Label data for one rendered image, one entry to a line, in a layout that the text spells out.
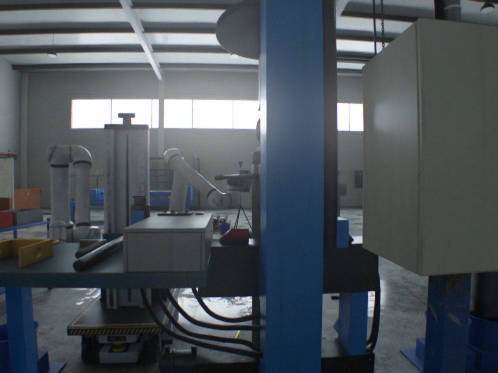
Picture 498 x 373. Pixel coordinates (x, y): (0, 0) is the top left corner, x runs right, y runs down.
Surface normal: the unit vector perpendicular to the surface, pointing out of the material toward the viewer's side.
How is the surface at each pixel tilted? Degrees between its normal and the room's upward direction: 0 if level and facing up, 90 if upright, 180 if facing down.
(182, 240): 90
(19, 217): 90
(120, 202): 90
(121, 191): 90
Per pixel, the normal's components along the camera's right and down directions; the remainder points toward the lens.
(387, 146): -1.00, 0.00
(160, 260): 0.07, 0.01
